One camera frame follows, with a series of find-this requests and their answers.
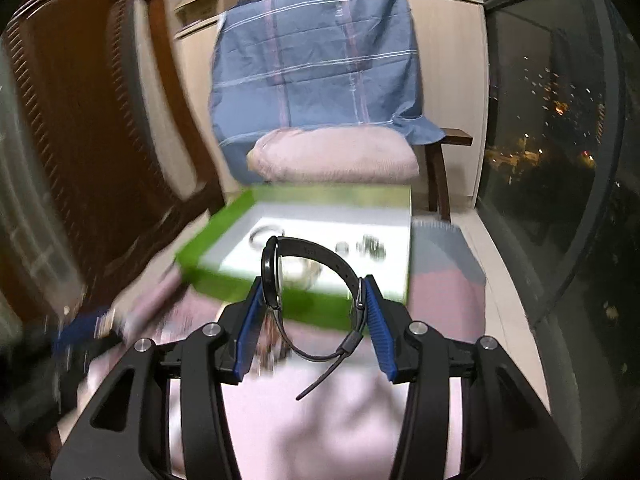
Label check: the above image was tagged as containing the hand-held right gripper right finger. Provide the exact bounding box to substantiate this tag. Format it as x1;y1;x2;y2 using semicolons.
361;275;591;480

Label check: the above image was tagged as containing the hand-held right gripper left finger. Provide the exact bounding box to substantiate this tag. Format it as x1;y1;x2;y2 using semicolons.
50;277;266;480

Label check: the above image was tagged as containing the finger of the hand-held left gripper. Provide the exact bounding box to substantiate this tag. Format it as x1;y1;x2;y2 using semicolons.
52;306;120;358

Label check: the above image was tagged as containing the white wrist watch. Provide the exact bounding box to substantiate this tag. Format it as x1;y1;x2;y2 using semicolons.
277;255;326;289

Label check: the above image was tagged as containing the green cardboard box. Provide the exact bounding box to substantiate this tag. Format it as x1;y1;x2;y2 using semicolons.
175;183;413;331

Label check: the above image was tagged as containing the green bead bracelet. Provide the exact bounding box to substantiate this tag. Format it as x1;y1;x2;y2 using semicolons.
356;237;390;261

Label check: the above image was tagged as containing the black wrist watch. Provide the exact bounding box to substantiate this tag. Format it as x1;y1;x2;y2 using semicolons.
261;236;368;402

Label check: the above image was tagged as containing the pink checked cloth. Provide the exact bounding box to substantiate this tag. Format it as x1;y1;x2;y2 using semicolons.
55;220;488;480

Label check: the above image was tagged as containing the pink cushion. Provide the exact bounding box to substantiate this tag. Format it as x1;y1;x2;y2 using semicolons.
247;127;420;183

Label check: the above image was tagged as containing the dark wooden armchair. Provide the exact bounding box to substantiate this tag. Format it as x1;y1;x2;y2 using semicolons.
425;129;473;223

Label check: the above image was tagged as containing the carved wooden chair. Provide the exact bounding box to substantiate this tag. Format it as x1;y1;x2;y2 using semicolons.
0;0;226;311

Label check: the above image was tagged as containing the blue plaid cloth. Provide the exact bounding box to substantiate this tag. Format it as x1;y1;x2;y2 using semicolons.
207;0;446;148

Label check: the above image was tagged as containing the brown bead bracelet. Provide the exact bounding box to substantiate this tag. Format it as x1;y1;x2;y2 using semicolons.
252;310;293;376

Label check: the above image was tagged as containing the dark window frame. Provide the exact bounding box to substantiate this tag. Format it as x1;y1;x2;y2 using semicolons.
450;0;640;361

